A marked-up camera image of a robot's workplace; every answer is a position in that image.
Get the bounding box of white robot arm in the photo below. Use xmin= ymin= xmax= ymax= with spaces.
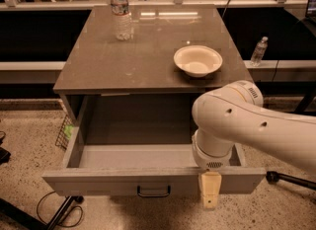
xmin=192 ymin=80 xmax=316 ymax=209

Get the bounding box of white paper bowl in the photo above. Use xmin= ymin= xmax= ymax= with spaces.
xmin=174 ymin=45 xmax=223 ymax=78

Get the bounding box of small water bottle on ledge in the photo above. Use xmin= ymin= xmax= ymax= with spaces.
xmin=251 ymin=37 xmax=268 ymax=67

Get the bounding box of grey drawer cabinet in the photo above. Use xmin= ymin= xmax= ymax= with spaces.
xmin=52 ymin=4 xmax=257 ymax=149

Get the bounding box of grey top drawer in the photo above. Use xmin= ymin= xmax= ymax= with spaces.
xmin=41 ymin=95 xmax=267 ymax=198

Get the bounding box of clear plastic water bottle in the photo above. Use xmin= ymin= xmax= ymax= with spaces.
xmin=111 ymin=0 xmax=131 ymax=40

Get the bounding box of black chair leg right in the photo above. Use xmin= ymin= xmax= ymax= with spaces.
xmin=266 ymin=171 xmax=316 ymax=191

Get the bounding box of black cable on floor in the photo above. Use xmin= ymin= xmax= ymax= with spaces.
xmin=36 ymin=191 xmax=85 ymax=229

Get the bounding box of black stand leg left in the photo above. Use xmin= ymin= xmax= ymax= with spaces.
xmin=0 ymin=196 xmax=84 ymax=230

